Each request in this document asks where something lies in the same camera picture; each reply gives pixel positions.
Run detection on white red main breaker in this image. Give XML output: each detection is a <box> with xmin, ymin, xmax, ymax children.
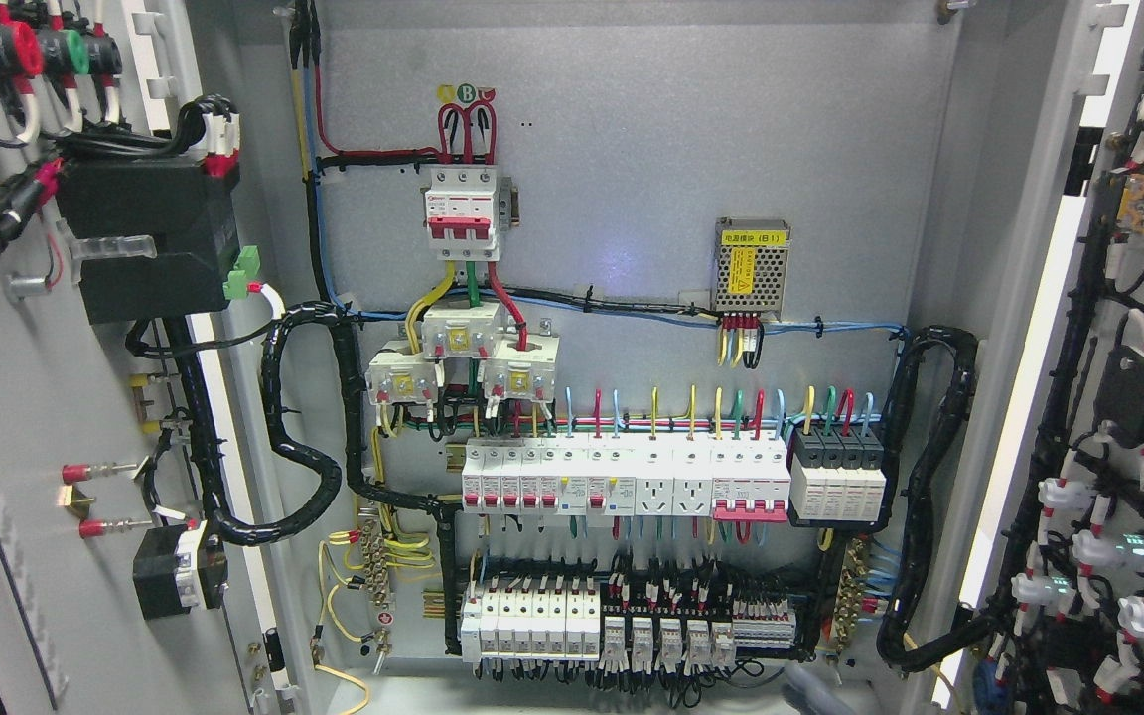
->
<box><xmin>426</xmin><ymin>164</ymin><xmax>502</xmax><ymax>262</ymax></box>

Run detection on black white surge protector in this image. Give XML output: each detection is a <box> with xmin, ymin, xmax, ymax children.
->
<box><xmin>788</xmin><ymin>429</ymin><xmax>887</xmax><ymax>525</ymax></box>

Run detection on brass ground terminal bar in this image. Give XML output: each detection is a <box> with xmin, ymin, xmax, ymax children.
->
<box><xmin>357</xmin><ymin>505</ymin><xmax>394</xmax><ymax>628</ymax></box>

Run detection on white fuse holder blocks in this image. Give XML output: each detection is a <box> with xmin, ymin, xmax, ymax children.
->
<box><xmin>364</xmin><ymin>302</ymin><xmax>561</xmax><ymax>406</ymax></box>

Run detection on grey cabinet door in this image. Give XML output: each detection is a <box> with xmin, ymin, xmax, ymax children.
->
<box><xmin>0</xmin><ymin>0</ymin><xmax>280</xmax><ymax>715</ymax></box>
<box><xmin>919</xmin><ymin>1</ymin><xmax>1144</xmax><ymax>714</ymax></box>

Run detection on black digital power meter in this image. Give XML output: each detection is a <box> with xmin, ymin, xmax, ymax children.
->
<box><xmin>58</xmin><ymin>157</ymin><xmax>240</xmax><ymax>325</ymax></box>

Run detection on white socket breaker row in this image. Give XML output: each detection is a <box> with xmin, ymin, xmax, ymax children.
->
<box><xmin>460</xmin><ymin>432</ymin><xmax>791</xmax><ymax>526</ymax></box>

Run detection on metal mesh power supply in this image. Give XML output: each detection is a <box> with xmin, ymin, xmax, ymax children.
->
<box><xmin>712</xmin><ymin>217</ymin><xmax>791</xmax><ymax>313</ymax></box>

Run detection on lower relay terminal row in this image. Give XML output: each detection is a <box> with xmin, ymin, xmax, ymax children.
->
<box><xmin>458</xmin><ymin>555</ymin><xmax>807</xmax><ymax>688</ymax></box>

